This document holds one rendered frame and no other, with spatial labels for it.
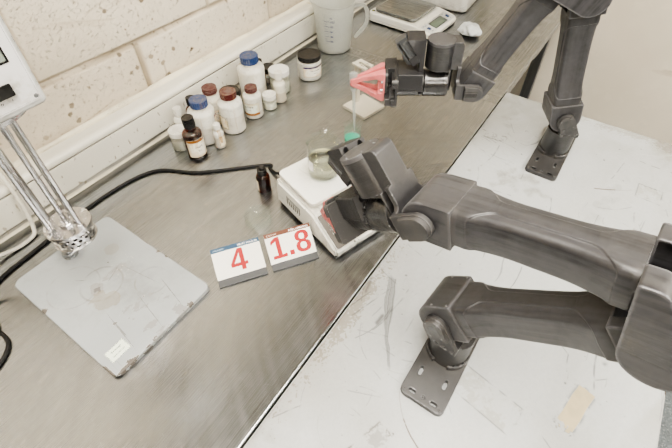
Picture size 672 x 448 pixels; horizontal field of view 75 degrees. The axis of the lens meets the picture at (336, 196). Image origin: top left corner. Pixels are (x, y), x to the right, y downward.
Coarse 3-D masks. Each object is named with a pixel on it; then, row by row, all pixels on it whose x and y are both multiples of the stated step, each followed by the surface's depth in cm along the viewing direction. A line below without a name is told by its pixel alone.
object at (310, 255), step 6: (264, 240) 82; (312, 240) 84; (306, 252) 84; (312, 252) 84; (270, 258) 82; (288, 258) 83; (294, 258) 83; (300, 258) 83; (306, 258) 83; (312, 258) 83; (318, 258) 84; (276, 264) 82; (282, 264) 82; (288, 264) 82; (294, 264) 82; (276, 270) 81
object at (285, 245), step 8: (288, 232) 83; (296, 232) 84; (304, 232) 84; (272, 240) 83; (280, 240) 83; (288, 240) 83; (296, 240) 84; (304, 240) 84; (272, 248) 82; (280, 248) 83; (288, 248) 83; (296, 248) 83; (304, 248) 84; (312, 248) 84; (272, 256) 82; (280, 256) 83; (288, 256) 83
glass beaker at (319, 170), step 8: (312, 136) 84; (320, 136) 85; (328, 136) 84; (336, 136) 83; (312, 144) 85; (320, 144) 86; (328, 144) 86; (336, 144) 84; (312, 152) 81; (320, 152) 80; (312, 160) 82; (320, 160) 81; (312, 168) 84; (320, 168) 83; (328, 168) 83; (312, 176) 85; (320, 176) 84; (328, 176) 84; (336, 176) 86
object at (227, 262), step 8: (232, 248) 81; (240, 248) 81; (248, 248) 81; (256, 248) 82; (216, 256) 80; (224, 256) 80; (232, 256) 81; (240, 256) 81; (248, 256) 81; (256, 256) 82; (216, 264) 80; (224, 264) 80; (232, 264) 80; (240, 264) 81; (248, 264) 81; (256, 264) 81; (224, 272) 80; (232, 272) 80
